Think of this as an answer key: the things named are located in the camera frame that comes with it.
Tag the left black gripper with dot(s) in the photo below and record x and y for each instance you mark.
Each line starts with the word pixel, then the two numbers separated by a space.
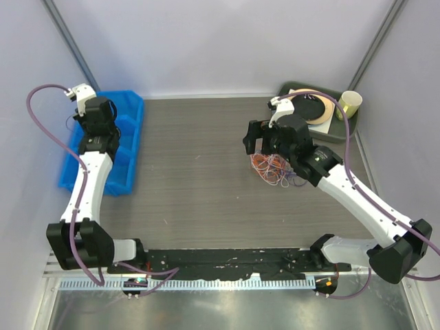
pixel 82 121

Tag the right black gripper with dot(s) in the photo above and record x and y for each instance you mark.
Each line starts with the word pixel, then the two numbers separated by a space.
pixel 256 130

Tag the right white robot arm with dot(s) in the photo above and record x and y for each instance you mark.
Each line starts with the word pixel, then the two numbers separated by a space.
pixel 398 242

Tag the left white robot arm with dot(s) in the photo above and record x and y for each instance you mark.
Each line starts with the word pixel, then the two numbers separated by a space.
pixel 78 241

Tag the white paper under plate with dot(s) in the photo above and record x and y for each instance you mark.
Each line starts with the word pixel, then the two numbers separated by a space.
pixel 322 124

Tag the black plate with gold rim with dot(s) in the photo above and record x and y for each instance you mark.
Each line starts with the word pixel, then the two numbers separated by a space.
pixel 314 109

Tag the dark green tray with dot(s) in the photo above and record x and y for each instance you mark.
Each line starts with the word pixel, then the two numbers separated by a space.
pixel 337 131

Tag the yellow-green paper cup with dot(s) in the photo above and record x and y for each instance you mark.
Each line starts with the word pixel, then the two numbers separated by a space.
pixel 350 101

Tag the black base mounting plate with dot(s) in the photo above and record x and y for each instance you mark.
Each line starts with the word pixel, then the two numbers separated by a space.
pixel 236 264

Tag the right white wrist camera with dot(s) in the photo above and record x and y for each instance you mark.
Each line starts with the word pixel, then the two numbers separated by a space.
pixel 279 107

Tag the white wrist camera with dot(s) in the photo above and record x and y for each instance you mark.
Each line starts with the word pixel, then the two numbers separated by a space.
pixel 279 107
pixel 81 93

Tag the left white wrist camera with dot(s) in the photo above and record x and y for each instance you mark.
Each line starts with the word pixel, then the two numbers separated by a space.
pixel 81 93

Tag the aluminium frame rail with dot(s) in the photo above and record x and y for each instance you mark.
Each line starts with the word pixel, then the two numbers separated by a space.
pixel 53 269

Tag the white slotted cable duct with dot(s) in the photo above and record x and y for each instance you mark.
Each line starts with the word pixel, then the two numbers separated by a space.
pixel 253 283

